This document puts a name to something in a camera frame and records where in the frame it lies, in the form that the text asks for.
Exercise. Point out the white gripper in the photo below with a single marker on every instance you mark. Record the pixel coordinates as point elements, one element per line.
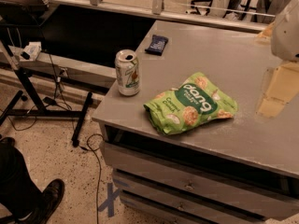
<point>286,36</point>

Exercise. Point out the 7up soda can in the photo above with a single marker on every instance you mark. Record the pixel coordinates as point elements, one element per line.
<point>126,64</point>

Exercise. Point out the green snack chip bag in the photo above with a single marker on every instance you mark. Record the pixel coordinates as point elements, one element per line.
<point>195,102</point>

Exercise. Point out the grey drawer cabinet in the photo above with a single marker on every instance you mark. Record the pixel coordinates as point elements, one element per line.
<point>243,170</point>

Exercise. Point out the dark blue snack bar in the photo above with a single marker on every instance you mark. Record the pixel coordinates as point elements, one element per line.
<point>157,45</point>

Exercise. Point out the black metal stand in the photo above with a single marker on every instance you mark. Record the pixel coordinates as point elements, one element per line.
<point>41,110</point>

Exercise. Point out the white power adapter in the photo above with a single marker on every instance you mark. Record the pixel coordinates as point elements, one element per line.
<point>31,51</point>

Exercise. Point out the black shoe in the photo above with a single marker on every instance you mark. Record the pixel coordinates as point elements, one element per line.
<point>51,198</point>

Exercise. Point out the black trouser leg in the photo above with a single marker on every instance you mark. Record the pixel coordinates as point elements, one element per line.
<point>18,193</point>

